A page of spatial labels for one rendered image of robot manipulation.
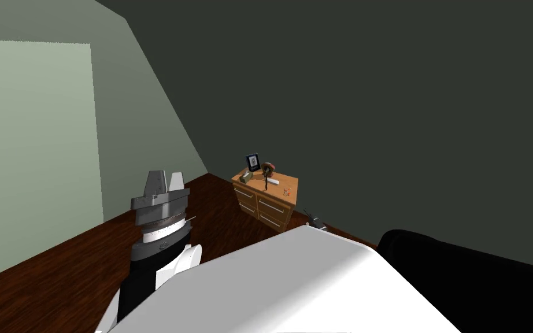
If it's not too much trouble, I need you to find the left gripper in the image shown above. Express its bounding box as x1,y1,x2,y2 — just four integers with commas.
130,170,191,227

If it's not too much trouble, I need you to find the wooden chest of drawers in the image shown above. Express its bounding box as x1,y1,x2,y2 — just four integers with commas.
230,153,299,234

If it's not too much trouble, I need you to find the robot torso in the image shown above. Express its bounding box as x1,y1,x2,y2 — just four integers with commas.
96,210,462,333

